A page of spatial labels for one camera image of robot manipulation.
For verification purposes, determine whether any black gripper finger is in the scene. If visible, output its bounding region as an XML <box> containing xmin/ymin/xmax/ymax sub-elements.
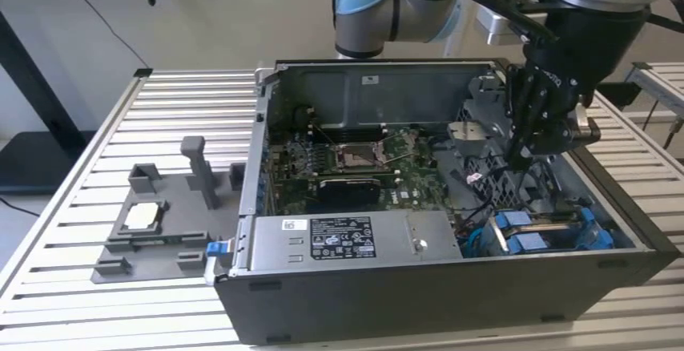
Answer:
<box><xmin>504</xmin><ymin>64</ymin><xmax>528</xmax><ymax>168</ymax></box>
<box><xmin>514</xmin><ymin>81</ymin><xmax>552</xmax><ymax>172</ymax></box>

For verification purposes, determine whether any disk bay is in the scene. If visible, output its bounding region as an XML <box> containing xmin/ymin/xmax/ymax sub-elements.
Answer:
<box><xmin>488</xmin><ymin>204</ymin><xmax>616</xmax><ymax>256</ymax></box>

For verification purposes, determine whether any grey metal drive cage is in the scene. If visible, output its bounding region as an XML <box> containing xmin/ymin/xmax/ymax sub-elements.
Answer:
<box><xmin>446</xmin><ymin>74</ymin><xmax>514</xmax><ymax>158</ymax></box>

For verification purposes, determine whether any metal slat side table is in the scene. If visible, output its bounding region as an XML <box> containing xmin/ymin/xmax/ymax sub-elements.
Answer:
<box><xmin>628</xmin><ymin>61</ymin><xmax>684</xmax><ymax>148</ymax></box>

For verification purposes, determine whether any green motherboard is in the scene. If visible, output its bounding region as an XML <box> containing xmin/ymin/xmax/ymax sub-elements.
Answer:
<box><xmin>266</xmin><ymin>126</ymin><xmax>454</xmax><ymax>218</ymax></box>

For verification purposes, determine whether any CPU socket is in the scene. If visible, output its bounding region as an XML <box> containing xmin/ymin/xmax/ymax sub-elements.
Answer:
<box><xmin>330</xmin><ymin>141</ymin><xmax>388</xmax><ymax>172</ymax></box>

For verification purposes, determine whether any black graphics card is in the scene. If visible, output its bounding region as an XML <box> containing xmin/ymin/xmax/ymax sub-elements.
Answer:
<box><xmin>316</xmin><ymin>175</ymin><xmax>385</xmax><ymax>212</ymax></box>

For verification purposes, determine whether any silver power supply unit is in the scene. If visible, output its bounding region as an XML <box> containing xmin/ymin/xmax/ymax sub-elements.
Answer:
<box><xmin>249</xmin><ymin>210</ymin><xmax>464</xmax><ymax>276</ymax></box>

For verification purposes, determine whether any black open PC case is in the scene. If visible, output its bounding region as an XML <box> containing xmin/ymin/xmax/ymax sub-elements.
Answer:
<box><xmin>204</xmin><ymin>57</ymin><xmax>682</xmax><ymax>346</ymax></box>

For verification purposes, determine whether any grey parts rack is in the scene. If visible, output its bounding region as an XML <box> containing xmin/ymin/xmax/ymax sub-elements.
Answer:
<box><xmin>89</xmin><ymin>135</ymin><xmax>253</xmax><ymax>284</ymax></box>

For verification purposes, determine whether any silver CPU chip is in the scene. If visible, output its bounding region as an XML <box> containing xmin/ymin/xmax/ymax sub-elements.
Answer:
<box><xmin>120</xmin><ymin>202</ymin><xmax>164</xmax><ymax>231</ymax></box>

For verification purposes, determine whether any black monitor stand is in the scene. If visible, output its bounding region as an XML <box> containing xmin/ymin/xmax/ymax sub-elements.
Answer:
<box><xmin>0</xmin><ymin>10</ymin><xmax>98</xmax><ymax>196</ymax></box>

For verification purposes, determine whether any silver side wrist camera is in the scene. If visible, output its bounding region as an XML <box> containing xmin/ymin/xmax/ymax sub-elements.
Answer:
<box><xmin>564</xmin><ymin>103</ymin><xmax>602</xmax><ymax>150</ymax></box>

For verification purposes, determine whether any black disk wire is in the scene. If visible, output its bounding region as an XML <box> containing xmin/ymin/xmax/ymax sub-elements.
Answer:
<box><xmin>450</xmin><ymin>164</ymin><xmax>538</xmax><ymax>224</ymax></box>

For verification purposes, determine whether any blue wire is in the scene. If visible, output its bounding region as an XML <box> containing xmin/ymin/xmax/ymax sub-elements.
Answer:
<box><xmin>461</xmin><ymin>224</ymin><xmax>485</xmax><ymax>250</ymax></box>

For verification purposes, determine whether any thin black wall cable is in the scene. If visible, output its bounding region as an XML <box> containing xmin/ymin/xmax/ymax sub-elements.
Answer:
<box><xmin>50</xmin><ymin>0</ymin><xmax>150</xmax><ymax>71</ymax></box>

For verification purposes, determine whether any black floor cable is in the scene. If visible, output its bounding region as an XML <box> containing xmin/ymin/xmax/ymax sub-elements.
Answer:
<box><xmin>0</xmin><ymin>197</ymin><xmax>41</xmax><ymax>218</ymax></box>

